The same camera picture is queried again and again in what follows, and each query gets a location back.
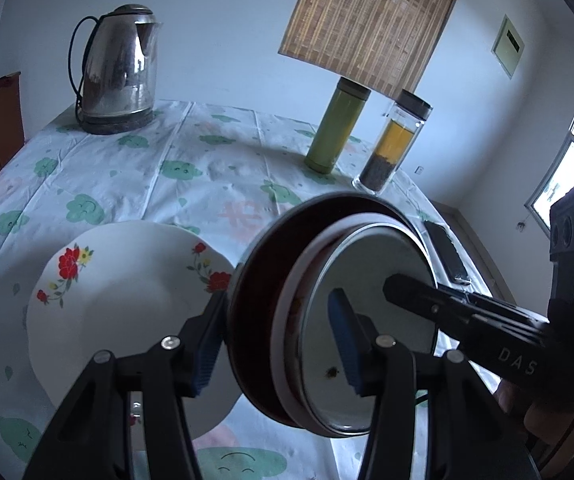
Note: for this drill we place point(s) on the glass tea bottle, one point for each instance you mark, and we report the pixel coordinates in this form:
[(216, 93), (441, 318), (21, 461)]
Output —
[(392, 145)]

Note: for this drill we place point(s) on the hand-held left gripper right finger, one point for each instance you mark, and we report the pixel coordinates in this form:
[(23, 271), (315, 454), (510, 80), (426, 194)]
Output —
[(342, 330)]

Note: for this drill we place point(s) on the black kettle base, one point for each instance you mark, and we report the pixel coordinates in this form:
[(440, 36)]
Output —
[(114, 124)]

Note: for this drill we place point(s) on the pale wall panel box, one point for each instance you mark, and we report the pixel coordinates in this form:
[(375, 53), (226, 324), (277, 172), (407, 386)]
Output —
[(508, 45)]

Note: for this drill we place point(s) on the black smartphone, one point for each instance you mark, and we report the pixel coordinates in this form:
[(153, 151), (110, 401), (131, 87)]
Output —
[(447, 255)]

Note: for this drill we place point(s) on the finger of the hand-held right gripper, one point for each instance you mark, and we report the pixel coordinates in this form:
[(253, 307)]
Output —
[(497, 335), (412, 292)]

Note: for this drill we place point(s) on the red plastic bowl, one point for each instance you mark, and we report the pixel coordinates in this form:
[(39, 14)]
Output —
[(278, 340)]

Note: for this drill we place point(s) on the green thermos bottle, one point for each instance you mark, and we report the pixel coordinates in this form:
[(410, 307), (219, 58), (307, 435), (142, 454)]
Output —
[(337, 125)]

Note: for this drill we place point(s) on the bright window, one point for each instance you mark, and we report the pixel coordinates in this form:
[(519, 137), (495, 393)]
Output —
[(567, 175)]

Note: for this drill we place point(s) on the large bamboo window blind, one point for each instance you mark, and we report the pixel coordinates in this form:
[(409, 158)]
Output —
[(367, 20)]

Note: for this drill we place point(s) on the wall plug under window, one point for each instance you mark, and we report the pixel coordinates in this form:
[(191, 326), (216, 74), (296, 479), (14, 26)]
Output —
[(521, 226)]

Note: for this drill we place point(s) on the stainless steel bowl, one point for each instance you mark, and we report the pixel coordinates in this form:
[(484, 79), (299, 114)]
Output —
[(254, 320)]

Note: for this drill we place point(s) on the person's right hand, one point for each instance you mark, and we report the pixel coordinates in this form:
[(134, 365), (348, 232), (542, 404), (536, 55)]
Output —
[(527, 407)]

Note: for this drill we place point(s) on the green cloud print tablecloth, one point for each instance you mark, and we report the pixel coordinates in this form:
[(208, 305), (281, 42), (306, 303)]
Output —
[(117, 170)]

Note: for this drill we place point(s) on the red flower white plate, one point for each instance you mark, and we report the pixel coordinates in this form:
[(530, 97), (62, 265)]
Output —
[(127, 300)]

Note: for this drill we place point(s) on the stainless steel electric kettle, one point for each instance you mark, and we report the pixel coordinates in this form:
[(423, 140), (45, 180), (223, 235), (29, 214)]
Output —
[(117, 65)]

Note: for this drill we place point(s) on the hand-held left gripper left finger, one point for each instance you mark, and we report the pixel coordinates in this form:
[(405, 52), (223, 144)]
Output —
[(209, 355)]

